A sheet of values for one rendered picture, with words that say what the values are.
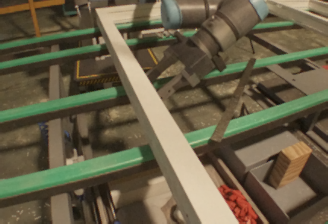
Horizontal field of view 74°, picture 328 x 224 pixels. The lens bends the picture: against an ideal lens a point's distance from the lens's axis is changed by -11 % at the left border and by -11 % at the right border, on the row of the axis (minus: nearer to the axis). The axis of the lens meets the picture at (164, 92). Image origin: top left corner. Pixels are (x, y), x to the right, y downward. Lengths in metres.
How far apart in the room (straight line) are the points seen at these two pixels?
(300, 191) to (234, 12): 0.57
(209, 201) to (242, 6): 0.44
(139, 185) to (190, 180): 0.31
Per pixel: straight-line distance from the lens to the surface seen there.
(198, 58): 0.55
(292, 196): 0.83
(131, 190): 0.64
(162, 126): 0.43
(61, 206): 0.49
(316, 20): 1.40
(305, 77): 0.89
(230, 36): 0.59
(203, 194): 0.34
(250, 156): 0.75
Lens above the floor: 1.22
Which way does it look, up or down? 34 degrees down
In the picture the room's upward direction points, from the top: straight up
